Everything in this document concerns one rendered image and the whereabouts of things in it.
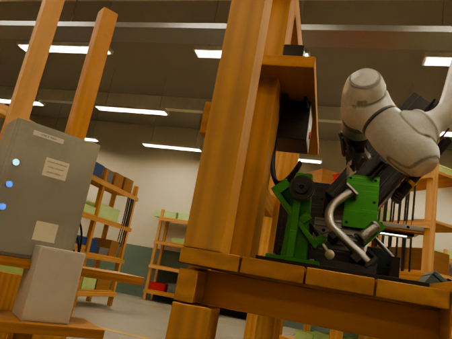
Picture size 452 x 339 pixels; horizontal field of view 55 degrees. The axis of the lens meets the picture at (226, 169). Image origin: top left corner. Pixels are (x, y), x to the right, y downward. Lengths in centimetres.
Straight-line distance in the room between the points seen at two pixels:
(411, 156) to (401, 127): 7
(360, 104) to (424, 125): 15
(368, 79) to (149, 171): 1117
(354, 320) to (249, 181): 57
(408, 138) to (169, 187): 1087
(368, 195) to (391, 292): 72
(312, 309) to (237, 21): 72
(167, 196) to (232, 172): 1074
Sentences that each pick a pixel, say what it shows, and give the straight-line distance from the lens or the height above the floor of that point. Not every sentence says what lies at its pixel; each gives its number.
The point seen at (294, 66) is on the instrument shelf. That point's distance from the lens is 142.
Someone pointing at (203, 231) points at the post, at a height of 92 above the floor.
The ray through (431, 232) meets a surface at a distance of 430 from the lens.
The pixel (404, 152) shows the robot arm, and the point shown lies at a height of 117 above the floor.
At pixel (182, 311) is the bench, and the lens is 99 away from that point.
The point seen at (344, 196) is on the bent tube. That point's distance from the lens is 158.
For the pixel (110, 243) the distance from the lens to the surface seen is 803.
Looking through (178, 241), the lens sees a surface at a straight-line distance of 1081.
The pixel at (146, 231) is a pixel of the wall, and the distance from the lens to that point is 1176.
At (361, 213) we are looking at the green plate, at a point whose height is 112.
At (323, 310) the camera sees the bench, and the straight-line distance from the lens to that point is 102.
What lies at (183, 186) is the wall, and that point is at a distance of 1162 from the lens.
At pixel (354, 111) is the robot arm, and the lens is 112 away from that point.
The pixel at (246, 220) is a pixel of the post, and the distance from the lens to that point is 137.
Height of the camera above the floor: 83
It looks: 14 degrees up
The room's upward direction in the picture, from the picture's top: 10 degrees clockwise
